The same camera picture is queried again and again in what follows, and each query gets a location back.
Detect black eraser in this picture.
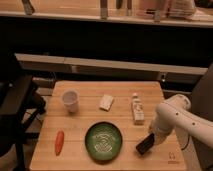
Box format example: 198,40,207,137
136,133,154,155

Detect white tube bottle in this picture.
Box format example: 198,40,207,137
132,93,144,125

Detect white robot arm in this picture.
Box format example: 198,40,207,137
149,94,213,148

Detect wooden table board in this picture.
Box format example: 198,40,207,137
30,81,186,171

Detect orange carrot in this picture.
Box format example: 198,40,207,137
55,131,64,156

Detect white sponge block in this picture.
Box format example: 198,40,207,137
99,94,114,111

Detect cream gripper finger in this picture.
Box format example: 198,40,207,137
154,135,164,145

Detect black chair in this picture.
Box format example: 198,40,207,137
0,48,46,171

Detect green patterned plate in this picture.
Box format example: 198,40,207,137
84,122,123,162

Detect black cable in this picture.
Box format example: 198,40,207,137
179,131,192,151

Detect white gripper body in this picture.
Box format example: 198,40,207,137
149,117,173,140

